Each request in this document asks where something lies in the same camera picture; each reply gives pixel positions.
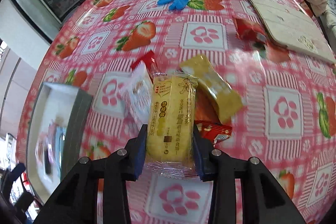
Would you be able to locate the light blue snack packet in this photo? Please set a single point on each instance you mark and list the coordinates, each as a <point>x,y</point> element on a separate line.
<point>60,137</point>

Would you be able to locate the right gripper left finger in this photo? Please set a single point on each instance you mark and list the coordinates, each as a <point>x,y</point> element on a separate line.
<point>75,198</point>

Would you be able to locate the grey white storage box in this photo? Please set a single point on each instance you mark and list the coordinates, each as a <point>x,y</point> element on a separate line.
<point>56,105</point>

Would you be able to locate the yellow rice cracker packet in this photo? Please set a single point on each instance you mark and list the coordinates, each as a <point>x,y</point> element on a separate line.
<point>169,141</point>

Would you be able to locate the pink white snack packet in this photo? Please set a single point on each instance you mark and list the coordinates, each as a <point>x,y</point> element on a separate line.
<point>136,93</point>

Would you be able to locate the red candy packet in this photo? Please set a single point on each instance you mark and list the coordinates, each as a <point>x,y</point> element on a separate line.
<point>249,31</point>

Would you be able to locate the strawberry pattern tablecloth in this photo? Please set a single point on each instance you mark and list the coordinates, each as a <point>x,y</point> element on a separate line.
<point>287,119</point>

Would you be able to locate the gold snack packet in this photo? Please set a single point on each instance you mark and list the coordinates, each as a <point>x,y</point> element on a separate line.
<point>225,101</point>

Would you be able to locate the white tablet case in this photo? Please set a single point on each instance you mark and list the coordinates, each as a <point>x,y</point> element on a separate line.
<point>293,29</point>

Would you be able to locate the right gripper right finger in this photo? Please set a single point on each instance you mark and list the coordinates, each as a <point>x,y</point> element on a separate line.
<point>263,198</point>

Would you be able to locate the small red snack packet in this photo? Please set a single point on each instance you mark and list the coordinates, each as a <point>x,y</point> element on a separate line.
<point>148,61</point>

